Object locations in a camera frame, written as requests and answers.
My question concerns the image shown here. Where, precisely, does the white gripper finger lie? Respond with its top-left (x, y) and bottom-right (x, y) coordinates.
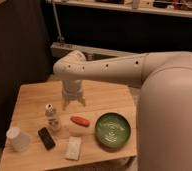
top-left (62, 100), bottom-right (69, 110)
top-left (78, 98), bottom-right (86, 107)

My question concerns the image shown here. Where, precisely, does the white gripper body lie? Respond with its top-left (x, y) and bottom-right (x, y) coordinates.
top-left (62, 80), bottom-right (84, 101)

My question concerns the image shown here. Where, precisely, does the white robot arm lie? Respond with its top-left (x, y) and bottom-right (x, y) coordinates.
top-left (53, 51), bottom-right (192, 171)

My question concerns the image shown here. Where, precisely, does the clear plastic bottle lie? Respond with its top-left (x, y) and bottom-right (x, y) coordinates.
top-left (45, 104), bottom-right (60, 131)

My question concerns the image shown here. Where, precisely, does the orange carrot toy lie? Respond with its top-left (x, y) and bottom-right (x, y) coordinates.
top-left (70, 116), bottom-right (90, 127)

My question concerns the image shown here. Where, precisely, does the wooden table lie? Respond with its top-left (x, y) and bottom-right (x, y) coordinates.
top-left (0, 81), bottom-right (137, 171)

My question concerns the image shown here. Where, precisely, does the black phone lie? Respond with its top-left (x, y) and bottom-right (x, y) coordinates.
top-left (38, 127), bottom-right (55, 150)

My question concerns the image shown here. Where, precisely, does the white sponge block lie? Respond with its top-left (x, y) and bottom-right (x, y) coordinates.
top-left (65, 137), bottom-right (82, 160)

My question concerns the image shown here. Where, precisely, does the green round plate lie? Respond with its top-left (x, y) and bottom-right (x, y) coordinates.
top-left (95, 112), bottom-right (131, 149)

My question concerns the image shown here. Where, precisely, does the white plastic cup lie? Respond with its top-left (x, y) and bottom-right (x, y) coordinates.
top-left (6, 127), bottom-right (31, 152)

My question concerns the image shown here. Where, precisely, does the wooden shelf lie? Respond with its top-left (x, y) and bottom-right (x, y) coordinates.
top-left (45, 0), bottom-right (192, 20)

